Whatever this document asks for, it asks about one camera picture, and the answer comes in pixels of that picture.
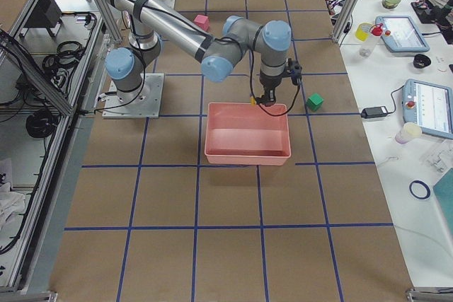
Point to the green cube near bin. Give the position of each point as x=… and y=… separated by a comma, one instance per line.
x=314, y=101

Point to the white plastic cup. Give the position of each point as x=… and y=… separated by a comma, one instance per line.
x=408, y=132

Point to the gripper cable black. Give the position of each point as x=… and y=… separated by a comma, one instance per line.
x=262, y=107

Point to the white crumpled cloth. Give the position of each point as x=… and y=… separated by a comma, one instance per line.
x=12, y=203

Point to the teach pendant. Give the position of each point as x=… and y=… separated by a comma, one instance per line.
x=405, y=35
x=429, y=106

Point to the pink cube far side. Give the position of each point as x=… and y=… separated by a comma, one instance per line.
x=202, y=22

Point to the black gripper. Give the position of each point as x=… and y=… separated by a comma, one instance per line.
x=268, y=85

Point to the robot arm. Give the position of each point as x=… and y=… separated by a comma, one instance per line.
x=219, y=56

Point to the squeeze bottle red cap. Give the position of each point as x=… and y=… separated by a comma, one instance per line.
x=375, y=33

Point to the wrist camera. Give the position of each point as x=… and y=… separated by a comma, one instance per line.
x=294, y=71

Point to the pink plastic bin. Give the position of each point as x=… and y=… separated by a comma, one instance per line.
x=242, y=134

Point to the yellow tape roll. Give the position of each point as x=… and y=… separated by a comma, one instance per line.
x=363, y=31

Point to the teach pendant near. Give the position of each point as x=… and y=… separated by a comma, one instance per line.
x=429, y=106

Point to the yellow push button switch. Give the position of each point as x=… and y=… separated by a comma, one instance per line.
x=256, y=100

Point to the black power adapter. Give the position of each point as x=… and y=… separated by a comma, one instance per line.
x=374, y=112

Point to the black small bowl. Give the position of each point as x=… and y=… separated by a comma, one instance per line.
x=421, y=61

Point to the teach pendant far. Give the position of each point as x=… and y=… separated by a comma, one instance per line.
x=405, y=35

